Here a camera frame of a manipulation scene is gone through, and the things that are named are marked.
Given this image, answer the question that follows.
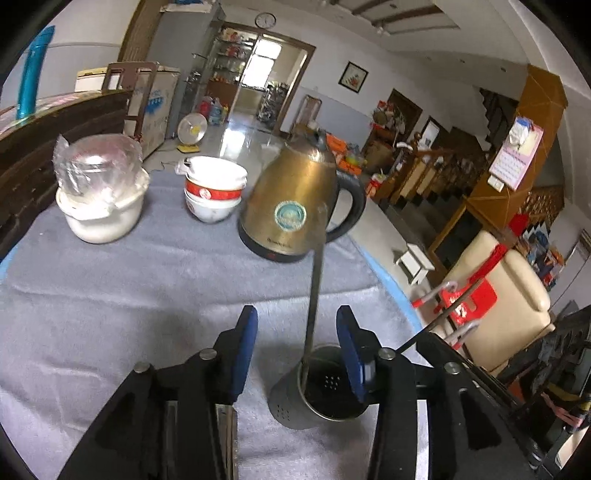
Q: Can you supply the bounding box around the clear plastic bag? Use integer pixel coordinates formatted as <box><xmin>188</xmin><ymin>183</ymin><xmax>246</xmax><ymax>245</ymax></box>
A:
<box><xmin>52</xmin><ymin>134</ymin><xmax>144</xmax><ymax>206</ymax></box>

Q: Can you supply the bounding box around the wall calendar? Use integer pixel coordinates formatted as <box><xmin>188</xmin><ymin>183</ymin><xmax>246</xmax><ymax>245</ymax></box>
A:
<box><xmin>488</xmin><ymin>115</ymin><xmax>544</xmax><ymax>190</ymax></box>

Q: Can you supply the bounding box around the white chest freezer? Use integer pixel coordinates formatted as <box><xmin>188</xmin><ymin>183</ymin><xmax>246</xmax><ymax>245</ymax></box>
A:
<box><xmin>127</xmin><ymin>62</ymin><xmax>181</xmax><ymax>158</ymax></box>

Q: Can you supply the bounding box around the framed wall picture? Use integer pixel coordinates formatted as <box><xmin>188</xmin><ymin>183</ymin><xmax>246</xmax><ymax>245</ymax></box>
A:
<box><xmin>339</xmin><ymin>61</ymin><xmax>369</xmax><ymax>95</ymax></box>

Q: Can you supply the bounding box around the metal chopstick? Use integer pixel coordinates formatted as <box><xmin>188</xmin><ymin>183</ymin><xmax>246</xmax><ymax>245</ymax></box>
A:
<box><xmin>397</xmin><ymin>281</ymin><xmax>485</xmax><ymax>352</ymax></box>
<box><xmin>300</xmin><ymin>228</ymin><xmax>326</xmax><ymax>386</ymax></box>

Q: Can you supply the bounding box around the small white floor fan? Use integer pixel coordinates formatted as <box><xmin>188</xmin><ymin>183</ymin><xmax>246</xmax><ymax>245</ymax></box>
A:
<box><xmin>178</xmin><ymin>113</ymin><xmax>208</xmax><ymax>153</ymax></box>

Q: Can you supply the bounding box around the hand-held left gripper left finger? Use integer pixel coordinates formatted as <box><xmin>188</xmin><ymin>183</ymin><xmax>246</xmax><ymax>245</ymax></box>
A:
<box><xmin>58</xmin><ymin>305</ymin><xmax>259</xmax><ymax>480</ymax></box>

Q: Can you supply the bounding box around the small white stool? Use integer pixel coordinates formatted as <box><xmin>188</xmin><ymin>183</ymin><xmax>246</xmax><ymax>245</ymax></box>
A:
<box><xmin>394</xmin><ymin>244</ymin><xmax>435</xmax><ymax>287</ymax></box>

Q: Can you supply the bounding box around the red banded white bowl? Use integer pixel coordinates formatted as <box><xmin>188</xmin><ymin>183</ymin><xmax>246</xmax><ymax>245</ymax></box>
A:
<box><xmin>185</xmin><ymin>178</ymin><xmax>243</xmax><ymax>208</ymax></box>

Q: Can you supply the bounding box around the dark carved wooden chair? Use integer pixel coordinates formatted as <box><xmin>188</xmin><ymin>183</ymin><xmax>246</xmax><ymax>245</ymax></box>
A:
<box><xmin>0</xmin><ymin>88</ymin><xmax>134</xmax><ymax>259</ymax></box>

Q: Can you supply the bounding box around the grey perforated metal utensil holder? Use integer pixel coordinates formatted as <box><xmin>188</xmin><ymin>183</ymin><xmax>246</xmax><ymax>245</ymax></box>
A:
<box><xmin>269</xmin><ymin>344</ymin><xmax>370</xmax><ymax>430</ymax></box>

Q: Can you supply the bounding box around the blue plastic tube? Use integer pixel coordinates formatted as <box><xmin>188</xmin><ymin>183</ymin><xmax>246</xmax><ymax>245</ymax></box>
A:
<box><xmin>16</xmin><ymin>25</ymin><xmax>55</xmax><ymax>121</ymax></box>

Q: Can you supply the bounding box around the wooden stair railing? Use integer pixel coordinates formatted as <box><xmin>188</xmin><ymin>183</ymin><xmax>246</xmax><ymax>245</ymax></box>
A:
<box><xmin>397</xmin><ymin>134</ymin><xmax>490</xmax><ymax>208</ymax></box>

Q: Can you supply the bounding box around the glass display shelf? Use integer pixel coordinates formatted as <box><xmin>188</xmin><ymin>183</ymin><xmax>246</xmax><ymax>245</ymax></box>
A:
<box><xmin>203</xmin><ymin>34</ymin><xmax>254</xmax><ymax>121</ymax></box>

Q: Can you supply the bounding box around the grey refrigerator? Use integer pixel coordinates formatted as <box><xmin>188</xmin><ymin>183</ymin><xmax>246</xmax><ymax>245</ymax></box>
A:
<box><xmin>148</xmin><ymin>0</ymin><xmax>227</xmax><ymax>116</ymax></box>

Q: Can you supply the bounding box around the white ceramic pot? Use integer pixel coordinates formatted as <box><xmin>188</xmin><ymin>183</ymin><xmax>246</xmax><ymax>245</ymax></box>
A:
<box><xmin>55</xmin><ymin>173</ymin><xmax>151</xmax><ymax>244</ymax></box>

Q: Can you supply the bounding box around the cream armchair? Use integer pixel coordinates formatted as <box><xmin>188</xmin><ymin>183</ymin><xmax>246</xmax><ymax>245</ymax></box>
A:
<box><xmin>436</xmin><ymin>231</ymin><xmax>555</xmax><ymax>370</ymax></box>

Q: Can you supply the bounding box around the blue table cover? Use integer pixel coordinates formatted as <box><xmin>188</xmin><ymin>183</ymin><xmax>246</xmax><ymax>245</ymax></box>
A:
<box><xmin>0</xmin><ymin>237</ymin><xmax>423</xmax><ymax>333</ymax></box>

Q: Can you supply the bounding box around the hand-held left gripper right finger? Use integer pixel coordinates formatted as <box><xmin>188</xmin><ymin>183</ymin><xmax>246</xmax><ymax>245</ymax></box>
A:
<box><xmin>335</xmin><ymin>305</ymin><xmax>536</xmax><ymax>480</ymax></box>

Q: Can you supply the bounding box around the grey tablecloth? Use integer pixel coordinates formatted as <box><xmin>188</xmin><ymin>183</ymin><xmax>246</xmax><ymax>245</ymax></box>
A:
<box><xmin>0</xmin><ymin>168</ymin><xmax>428</xmax><ymax>480</ymax></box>

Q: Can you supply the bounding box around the gold electric kettle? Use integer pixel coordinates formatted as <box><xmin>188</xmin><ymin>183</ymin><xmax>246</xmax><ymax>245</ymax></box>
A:
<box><xmin>238</xmin><ymin>129</ymin><xmax>368</xmax><ymax>265</ymax></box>

